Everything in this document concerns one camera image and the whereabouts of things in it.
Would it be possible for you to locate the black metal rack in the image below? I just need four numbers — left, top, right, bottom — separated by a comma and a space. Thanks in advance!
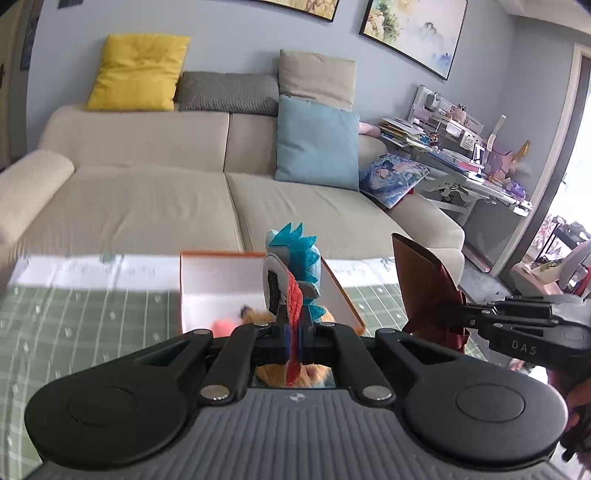
540, 215, 591, 259

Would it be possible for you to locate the stack of books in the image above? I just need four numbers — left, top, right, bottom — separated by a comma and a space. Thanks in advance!
379, 117, 432, 148

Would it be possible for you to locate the purple plush toy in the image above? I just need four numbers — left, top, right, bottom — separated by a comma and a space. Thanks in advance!
485, 141, 532, 182

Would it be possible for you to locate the blue and red plush toy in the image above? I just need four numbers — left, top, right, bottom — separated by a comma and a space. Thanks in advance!
261, 223, 326, 388

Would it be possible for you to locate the dark framed wall picture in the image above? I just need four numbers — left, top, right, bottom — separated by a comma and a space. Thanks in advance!
21, 0, 44, 71

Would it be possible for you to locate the grey checked pillow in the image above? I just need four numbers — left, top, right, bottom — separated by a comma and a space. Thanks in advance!
178, 71, 280, 115

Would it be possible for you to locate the beige pillow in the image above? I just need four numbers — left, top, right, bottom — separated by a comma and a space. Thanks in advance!
278, 49, 358, 112

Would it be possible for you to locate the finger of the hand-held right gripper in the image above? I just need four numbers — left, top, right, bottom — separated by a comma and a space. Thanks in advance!
464, 316, 513, 341
462, 298, 557, 320

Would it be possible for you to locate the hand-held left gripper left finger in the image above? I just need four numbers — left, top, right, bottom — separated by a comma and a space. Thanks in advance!
122, 322, 290, 403

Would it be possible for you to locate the person's right hand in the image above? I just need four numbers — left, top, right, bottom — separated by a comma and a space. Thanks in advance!
560, 369, 591, 463

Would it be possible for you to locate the yellow pillow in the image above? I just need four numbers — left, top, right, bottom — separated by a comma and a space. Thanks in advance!
87, 34, 191, 112

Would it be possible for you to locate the brown teddy bear teal sweater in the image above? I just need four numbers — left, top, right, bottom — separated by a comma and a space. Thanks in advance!
238, 305, 338, 389

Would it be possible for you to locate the white curved frame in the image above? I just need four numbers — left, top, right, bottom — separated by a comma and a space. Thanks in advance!
556, 240, 591, 296

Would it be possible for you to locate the green checked tablecloth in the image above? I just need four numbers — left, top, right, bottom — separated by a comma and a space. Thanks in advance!
0, 253, 481, 480

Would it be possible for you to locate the beige sofa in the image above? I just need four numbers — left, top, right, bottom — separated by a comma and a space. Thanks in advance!
0, 104, 465, 278

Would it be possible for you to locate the blue printed pillow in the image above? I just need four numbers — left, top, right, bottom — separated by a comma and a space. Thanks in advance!
359, 154, 430, 208

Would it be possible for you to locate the large landscape wall painting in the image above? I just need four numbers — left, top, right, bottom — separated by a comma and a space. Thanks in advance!
360, 0, 467, 81

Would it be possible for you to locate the dark red face mask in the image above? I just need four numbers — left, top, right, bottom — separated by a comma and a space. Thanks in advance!
392, 233, 469, 354

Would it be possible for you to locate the white desk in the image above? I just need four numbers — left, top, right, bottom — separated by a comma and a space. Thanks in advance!
383, 134, 532, 227

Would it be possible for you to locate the white desk shelf organiser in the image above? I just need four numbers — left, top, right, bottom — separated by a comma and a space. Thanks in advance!
409, 85, 485, 160

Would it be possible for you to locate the light blue pillow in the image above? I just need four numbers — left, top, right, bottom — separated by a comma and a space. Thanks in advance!
274, 95, 361, 191

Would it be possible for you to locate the yellow landscape wall painting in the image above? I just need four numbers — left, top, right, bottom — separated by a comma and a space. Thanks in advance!
268, 0, 340, 23

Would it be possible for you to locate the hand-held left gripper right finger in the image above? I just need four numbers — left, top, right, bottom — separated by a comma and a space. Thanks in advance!
299, 322, 468, 403

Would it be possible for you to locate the orange cardboard box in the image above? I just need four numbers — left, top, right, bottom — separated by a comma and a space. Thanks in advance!
179, 250, 368, 337

